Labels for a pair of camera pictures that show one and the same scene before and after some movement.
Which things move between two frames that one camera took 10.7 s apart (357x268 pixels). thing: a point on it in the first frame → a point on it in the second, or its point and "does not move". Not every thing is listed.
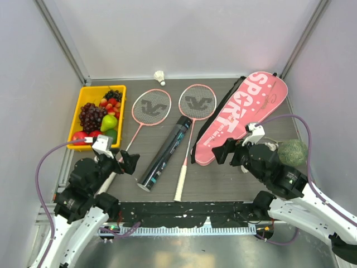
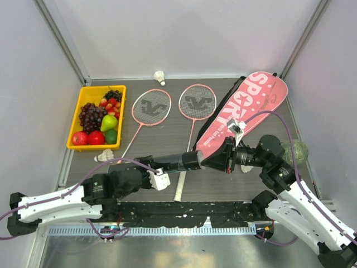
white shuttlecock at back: x=159 y=76 does not move
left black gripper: x=130 y=160 → x=149 y=161
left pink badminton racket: x=149 y=107 does not move
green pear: x=109 y=121 does not move
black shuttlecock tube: x=164 y=153 → x=188 y=160
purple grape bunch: x=90 y=117 does not move
